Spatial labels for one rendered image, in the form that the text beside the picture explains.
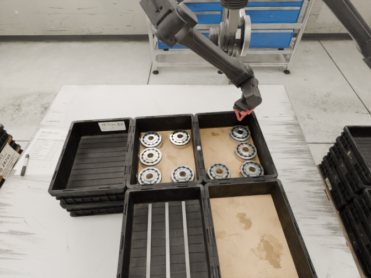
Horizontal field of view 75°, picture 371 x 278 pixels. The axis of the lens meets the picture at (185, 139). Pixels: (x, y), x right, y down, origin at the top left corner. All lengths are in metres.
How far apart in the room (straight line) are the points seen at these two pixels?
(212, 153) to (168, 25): 0.65
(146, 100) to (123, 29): 2.42
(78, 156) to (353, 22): 1.17
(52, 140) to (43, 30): 3.02
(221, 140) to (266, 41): 2.03
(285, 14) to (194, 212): 2.44
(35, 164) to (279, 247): 1.24
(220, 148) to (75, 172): 0.68
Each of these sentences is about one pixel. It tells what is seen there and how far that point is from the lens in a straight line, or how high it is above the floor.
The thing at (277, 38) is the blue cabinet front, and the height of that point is 0.44.
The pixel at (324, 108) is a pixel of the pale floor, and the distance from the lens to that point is 2.99.
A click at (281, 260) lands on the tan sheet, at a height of 0.83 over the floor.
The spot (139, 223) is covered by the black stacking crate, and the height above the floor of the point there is 0.83.
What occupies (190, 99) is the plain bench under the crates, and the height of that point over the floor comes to 0.70.
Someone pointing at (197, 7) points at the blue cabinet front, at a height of 0.77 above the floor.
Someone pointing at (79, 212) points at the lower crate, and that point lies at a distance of 1.21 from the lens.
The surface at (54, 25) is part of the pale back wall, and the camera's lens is 4.32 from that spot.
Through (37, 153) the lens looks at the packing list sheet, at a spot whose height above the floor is 0.70.
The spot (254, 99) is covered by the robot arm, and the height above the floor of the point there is 1.15.
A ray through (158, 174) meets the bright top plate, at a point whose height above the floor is 0.86.
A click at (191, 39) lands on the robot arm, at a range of 0.76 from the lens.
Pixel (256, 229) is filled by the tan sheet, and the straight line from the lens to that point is 1.01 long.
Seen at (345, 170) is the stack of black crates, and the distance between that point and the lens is 1.89.
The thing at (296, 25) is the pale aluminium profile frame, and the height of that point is 0.60.
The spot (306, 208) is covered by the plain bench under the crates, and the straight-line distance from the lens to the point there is 1.27.
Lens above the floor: 1.74
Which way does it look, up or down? 49 degrees down
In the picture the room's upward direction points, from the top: 2 degrees counter-clockwise
